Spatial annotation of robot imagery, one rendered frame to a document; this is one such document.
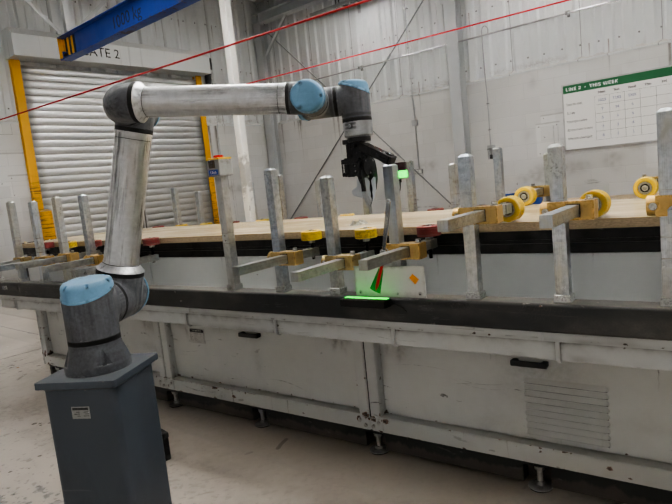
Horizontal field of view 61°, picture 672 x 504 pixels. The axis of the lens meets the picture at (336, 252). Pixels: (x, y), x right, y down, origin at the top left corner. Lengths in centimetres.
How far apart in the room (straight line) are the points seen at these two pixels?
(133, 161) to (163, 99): 27
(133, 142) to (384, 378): 124
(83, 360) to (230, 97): 86
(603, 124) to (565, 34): 139
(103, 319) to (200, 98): 70
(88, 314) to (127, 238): 28
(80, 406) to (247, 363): 107
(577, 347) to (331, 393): 112
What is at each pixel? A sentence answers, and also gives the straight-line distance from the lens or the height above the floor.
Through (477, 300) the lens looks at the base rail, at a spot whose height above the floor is 70.
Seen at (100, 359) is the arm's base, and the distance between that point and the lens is 182.
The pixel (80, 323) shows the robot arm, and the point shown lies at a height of 76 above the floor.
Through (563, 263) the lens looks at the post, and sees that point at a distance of 162.
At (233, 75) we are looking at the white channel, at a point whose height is 177.
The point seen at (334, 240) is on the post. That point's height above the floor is 89.
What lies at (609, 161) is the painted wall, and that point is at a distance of 889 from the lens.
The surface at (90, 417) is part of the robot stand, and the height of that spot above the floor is 49.
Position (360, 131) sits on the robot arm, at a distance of 173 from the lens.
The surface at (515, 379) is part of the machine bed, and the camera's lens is 203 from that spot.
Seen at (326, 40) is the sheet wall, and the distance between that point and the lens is 1150.
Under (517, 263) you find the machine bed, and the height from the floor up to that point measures 77.
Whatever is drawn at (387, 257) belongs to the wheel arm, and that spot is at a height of 85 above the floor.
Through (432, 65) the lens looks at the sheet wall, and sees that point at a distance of 1006.
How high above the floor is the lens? 108
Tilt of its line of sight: 7 degrees down
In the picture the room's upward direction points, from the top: 6 degrees counter-clockwise
